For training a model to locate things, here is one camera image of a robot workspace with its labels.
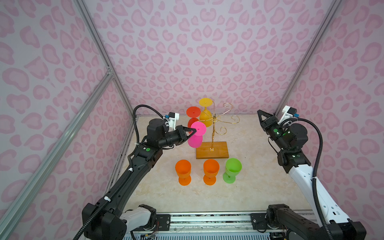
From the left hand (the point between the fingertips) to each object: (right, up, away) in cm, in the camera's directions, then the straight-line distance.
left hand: (197, 129), depth 67 cm
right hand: (+27, +8, -1) cm, 29 cm away
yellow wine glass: (+5, +7, +17) cm, 19 cm away
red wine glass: (-2, +8, +8) cm, 12 cm away
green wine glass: (+20, -21, +15) cm, 32 cm away
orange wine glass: (-7, -21, +11) cm, 24 cm away
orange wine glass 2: (+7, -20, +11) cm, 24 cm away
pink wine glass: (-1, -6, +13) cm, 14 cm away
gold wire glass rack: (+9, +5, +9) cm, 14 cm away
